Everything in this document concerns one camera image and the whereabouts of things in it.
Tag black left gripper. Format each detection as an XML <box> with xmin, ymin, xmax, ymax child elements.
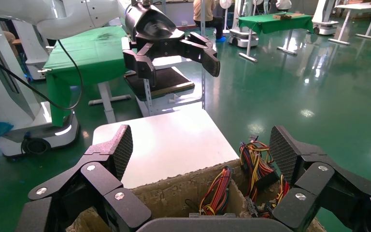
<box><xmin>122</xmin><ymin>3</ymin><xmax>221</xmax><ymax>88</ymax></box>

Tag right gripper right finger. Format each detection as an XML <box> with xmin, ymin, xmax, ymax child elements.
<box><xmin>269</xmin><ymin>125</ymin><xmax>371</xmax><ymax>232</ymax></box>

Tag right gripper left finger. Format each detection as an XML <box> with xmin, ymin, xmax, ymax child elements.
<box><xmin>15</xmin><ymin>125</ymin><xmax>153</xmax><ymax>232</ymax></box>

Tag power supply with coloured wires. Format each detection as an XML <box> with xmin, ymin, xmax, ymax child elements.
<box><xmin>199</xmin><ymin>165</ymin><xmax>233</xmax><ymax>216</ymax></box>
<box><xmin>239</xmin><ymin>135</ymin><xmax>274</xmax><ymax>175</ymax></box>
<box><xmin>243</xmin><ymin>166</ymin><xmax>291</xmax><ymax>219</ymax></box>

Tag black mat board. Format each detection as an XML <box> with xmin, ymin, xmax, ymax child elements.
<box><xmin>124</xmin><ymin>66</ymin><xmax>196</xmax><ymax>102</ymax></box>

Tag white metal shelf rack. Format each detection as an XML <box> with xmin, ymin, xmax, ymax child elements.
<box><xmin>123</xmin><ymin>0</ymin><xmax>207</xmax><ymax>118</ymax></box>

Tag person in tan shirt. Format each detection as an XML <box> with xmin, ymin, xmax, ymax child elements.
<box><xmin>193</xmin><ymin>0</ymin><xmax>227</xmax><ymax>43</ymax></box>

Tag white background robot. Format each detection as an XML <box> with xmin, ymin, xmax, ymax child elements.
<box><xmin>12</xmin><ymin>19</ymin><xmax>59</xmax><ymax>81</ymax></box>
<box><xmin>311</xmin><ymin>0</ymin><xmax>340</xmax><ymax>36</ymax></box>
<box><xmin>228</xmin><ymin>0</ymin><xmax>260</xmax><ymax>49</ymax></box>

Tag white standing fan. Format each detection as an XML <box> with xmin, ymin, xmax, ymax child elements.
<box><xmin>219</xmin><ymin>0</ymin><xmax>234</xmax><ymax>35</ymax></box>

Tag cardboard box with dividers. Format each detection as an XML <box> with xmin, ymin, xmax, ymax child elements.
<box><xmin>66</xmin><ymin>158</ymin><xmax>328</xmax><ymax>232</ymax></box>

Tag green cloth covered table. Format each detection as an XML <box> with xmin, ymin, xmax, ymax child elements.
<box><xmin>238</xmin><ymin>13</ymin><xmax>315</xmax><ymax>63</ymax></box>
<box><xmin>43</xmin><ymin>25</ymin><xmax>138</xmax><ymax>128</ymax></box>

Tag white robot chassis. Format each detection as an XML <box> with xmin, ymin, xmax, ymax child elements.
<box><xmin>0</xmin><ymin>21</ymin><xmax>81</xmax><ymax>158</ymax></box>

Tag flat cardboard pieces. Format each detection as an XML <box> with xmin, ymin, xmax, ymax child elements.
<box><xmin>272</xmin><ymin>13</ymin><xmax>305</xmax><ymax>21</ymax></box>

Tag white metal leg table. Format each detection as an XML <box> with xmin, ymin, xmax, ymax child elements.
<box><xmin>328</xmin><ymin>1</ymin><xmax>371</xmax><ymax>46</ymax></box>

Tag black cable coil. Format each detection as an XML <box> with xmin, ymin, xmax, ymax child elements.
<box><xmin>20</xmin><ymin>132</ymin><xmax>51</xmax><ymax>157</ymax></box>

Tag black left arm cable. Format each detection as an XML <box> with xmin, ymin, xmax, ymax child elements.
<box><xmin>0</xmin><ymin>39</ymin><xmax>84</xmax><ymax>111</ymax></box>

